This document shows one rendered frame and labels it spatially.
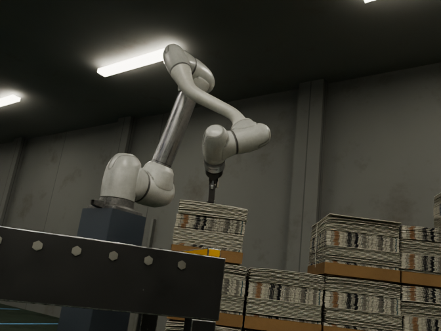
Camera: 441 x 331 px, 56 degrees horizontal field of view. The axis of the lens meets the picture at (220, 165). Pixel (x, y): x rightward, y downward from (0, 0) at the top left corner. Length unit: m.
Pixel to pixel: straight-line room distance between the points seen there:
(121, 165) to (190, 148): 3.88
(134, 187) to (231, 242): 0.51
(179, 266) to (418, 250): 1.18
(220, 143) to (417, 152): 3.04
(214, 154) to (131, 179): 0.44
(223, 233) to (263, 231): 3.09
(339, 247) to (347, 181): 2.82
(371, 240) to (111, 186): 1.10
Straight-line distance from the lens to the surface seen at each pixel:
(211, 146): 1.61
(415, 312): 1.80
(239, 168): 5.15
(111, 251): 0.80
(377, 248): 1.76
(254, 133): 1.68
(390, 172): 4.41
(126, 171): 1.89
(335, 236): 1.72
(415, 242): 1.82
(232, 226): 1.70
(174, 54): 2.00
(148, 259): 0.81
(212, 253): 0.90
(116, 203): 1.86
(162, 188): 2.02
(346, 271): 1.71
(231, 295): 1.65
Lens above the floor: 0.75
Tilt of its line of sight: 16 degrees up
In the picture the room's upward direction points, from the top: 7 degrees clockwise
